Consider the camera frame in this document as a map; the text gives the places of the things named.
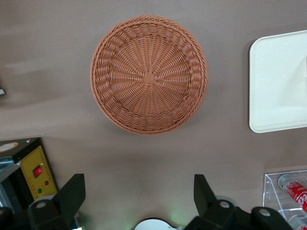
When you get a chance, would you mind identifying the clear acrylic bottle rack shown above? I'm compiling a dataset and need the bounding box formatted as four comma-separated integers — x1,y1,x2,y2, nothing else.
262,169,307,230

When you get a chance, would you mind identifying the red cola bottle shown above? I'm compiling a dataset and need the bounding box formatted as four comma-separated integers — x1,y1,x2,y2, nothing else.
288,214,307,230
277,174,307,212

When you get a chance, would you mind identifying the black box with yellow panel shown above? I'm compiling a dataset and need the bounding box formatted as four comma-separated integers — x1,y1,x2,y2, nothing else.
0,138,59,214

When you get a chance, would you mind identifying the brown round wicker basket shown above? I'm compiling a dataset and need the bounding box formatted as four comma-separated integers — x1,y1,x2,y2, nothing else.
90,14,209,136

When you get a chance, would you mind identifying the beige rectangular serving tray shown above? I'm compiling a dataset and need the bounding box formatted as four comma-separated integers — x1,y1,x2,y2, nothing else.
248,30,307,134

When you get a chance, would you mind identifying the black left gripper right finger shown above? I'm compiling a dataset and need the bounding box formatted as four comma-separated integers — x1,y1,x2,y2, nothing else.
184,173,237,230

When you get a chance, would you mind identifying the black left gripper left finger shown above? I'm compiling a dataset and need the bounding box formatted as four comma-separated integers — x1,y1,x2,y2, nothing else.
28,173,86,230

